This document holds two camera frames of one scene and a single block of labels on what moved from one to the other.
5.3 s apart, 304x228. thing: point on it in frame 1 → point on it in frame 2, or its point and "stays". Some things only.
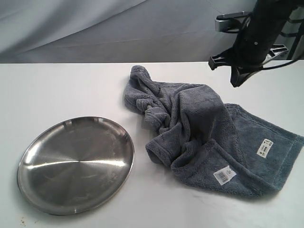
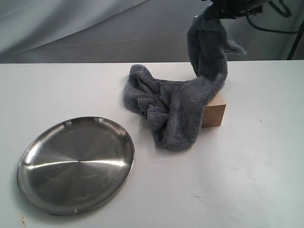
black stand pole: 296,42 stays
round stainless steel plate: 75,165 stays
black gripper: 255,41 → 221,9
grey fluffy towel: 209,142 → 175,109
